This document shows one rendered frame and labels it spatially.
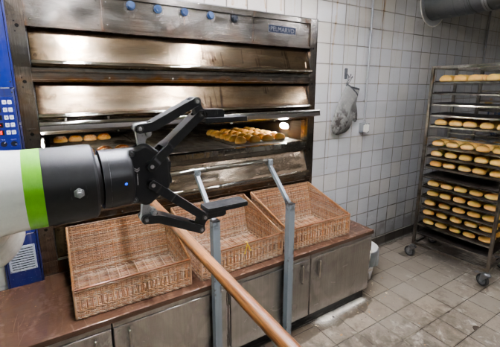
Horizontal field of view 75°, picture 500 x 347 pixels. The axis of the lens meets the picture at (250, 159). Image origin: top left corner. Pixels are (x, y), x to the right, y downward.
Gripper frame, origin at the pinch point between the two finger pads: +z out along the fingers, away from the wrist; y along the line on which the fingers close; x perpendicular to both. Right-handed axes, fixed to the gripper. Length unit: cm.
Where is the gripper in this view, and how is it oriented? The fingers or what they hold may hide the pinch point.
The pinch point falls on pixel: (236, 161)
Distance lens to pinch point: 52.1
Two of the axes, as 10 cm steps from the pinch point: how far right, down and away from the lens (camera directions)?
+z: 8.5, -1.1, 5.2
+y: 0.0, 9.8, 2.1
